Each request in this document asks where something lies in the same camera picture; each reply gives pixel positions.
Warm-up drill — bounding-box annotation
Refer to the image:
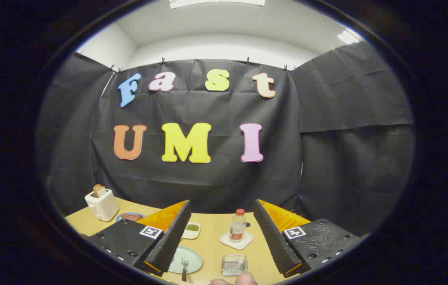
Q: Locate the blue plate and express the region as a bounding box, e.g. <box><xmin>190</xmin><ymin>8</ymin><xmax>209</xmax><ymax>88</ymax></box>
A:
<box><xmin>116</xmin><ymin>212</ymin><xmax>146</xmax><ymax>223</ymax></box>

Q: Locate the metal wire basket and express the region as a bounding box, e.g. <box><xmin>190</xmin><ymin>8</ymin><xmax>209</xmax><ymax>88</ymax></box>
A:
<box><xmin>221</xmin><ymin>255</ymin><xmax>248</xmax><ymax>277</ymax></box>

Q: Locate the white divided dish with beans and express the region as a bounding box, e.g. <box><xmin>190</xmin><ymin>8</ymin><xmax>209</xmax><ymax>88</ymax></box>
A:
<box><xmin>181</xmin><ymin>222</ymin><xmax>201</xmax><ymax>240</ymax></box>

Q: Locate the pale green plate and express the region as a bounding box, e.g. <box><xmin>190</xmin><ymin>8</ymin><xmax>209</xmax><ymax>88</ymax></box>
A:
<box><xmin>167</xmin><ymin>246</ymin><xmax>203</xmax><ymax>274</ymax></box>

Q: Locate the white square coaster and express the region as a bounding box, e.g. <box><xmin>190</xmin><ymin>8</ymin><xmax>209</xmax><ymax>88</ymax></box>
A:
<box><xmin>219</xmin><ymin>231</ymin><xmax>255</xmax><ymax>251</ymax></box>

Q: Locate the clear bottle with red cap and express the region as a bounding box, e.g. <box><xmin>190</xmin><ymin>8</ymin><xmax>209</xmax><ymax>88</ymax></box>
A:
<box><xmin>229</xmin><ymin>209</ymin><xmax>247</xmax><ymax>243</ymax></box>

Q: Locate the long ceiling light panel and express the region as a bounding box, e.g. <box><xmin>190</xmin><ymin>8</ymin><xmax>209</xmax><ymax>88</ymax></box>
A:
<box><xmin>168</xmin><ymin>0</ymin><xmax>266</xmax><ymax>9</ymax></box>

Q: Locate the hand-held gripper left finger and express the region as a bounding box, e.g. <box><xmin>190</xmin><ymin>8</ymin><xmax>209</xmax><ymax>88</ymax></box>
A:
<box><xmin>85</xmin><ymin>200</ymin><xmax>192</xmax><ymax>277</ymax></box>

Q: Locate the white toaster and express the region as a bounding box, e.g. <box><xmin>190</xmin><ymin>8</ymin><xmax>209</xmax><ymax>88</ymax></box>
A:
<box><xmin>85</xmin><ymin>188</ymin><xmax>120</xmax><ymax>222</ymax></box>

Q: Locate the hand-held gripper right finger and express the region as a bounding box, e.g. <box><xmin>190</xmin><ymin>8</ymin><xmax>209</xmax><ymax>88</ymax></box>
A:
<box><xmin>253</xmin><ymin>199</ymin><xmax>369</xmax><ymax>278</ymax></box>

